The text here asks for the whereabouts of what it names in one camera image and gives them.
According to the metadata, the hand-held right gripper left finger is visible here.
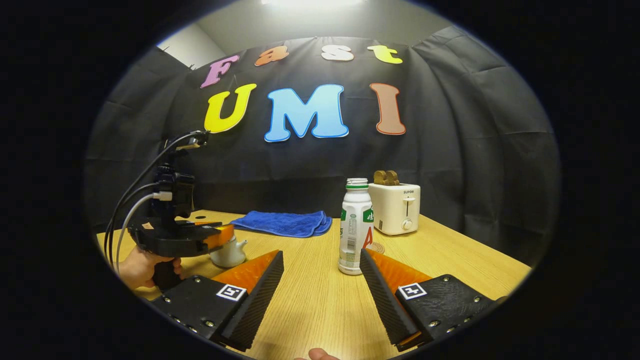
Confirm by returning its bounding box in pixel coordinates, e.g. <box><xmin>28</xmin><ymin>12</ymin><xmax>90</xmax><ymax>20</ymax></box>
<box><xmin>150</xmin><ymin>250</ymin><xmax>285</xmax><ymax>352</ymax></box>

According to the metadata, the blue folded towel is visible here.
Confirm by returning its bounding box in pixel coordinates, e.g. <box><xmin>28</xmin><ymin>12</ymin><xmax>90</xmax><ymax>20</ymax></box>
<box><xmin>230</xmin><ymin>210</ymin><xmax>333</xmax><ymax>239</ymax></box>

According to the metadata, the white toaster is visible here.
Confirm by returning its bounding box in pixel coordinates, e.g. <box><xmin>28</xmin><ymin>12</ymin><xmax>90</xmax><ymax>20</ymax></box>
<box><xmin>368</xmin><ymin>182</ymin><xmax>421</xmax><ymax>236</ymax></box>

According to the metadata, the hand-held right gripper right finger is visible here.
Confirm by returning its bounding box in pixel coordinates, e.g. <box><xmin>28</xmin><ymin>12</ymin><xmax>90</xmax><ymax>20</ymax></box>
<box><xmin>360</xmin><ymin>248</ymin><xmax>506</xmax><ymax>352</ymax></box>

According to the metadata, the white plastic water bottle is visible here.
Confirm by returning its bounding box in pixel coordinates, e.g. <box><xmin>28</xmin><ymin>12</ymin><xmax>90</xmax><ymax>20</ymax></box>
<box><xmin>338</xmin><ymin>178</ymin><xmax>375</xmax><ymax>276</ymax></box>

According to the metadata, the black cable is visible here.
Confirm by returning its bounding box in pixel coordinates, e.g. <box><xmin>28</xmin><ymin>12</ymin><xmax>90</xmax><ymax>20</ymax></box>
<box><xmin>102</xmin><ymin>131</ymin><xmax>203</xmax><ymax>266</ymax></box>
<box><xmin>106</xmin><ymin>182</ymin><xmax>161</xmax><ymax>268</ymax></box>

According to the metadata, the white cable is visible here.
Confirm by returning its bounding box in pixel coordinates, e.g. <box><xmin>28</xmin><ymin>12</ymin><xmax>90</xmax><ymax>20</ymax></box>
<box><xmin>115</xmin><ymin>192</ymin><xmax>174</xmax><ymax>275</ymax></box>

